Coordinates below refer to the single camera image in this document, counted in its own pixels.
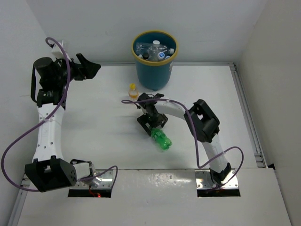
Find small bottle yellow cap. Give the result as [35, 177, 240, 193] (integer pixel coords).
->
[128, 83, 139, 100]

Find square clear bottle white cap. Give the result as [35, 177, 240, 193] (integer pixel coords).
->
[149, 40, 160, 62]

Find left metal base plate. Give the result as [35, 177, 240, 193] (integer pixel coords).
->
[69, 169, 114, 191]

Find blue bin yellow rim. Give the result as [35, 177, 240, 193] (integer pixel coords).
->
[131, 30, 178, 91]

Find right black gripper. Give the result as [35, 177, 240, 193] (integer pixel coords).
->
[138, 111, 168, 135]

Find small bottle black cap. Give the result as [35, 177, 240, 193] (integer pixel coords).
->
[142, 52, 150, 60]

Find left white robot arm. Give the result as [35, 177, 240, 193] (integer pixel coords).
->
[24, 57, 93, 192]

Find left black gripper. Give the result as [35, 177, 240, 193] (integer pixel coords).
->
[54, 54, 100, 87]

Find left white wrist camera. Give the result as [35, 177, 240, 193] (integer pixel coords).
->
[51, 40, 70, 60]

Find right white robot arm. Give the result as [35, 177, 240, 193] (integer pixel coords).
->
[137, 93, 231, 186]

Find bottle with blue label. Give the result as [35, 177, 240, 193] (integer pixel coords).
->
[157, 52, 165, 61]

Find green plastic bottle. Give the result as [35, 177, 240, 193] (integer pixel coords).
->
[151, 128, 172, 151]

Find metal base plate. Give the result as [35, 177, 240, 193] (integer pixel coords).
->
[69, 169, 114, 191]
[195, 169, 239, 191]

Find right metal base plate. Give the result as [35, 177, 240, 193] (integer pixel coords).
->
[195, 169, 239, 191]

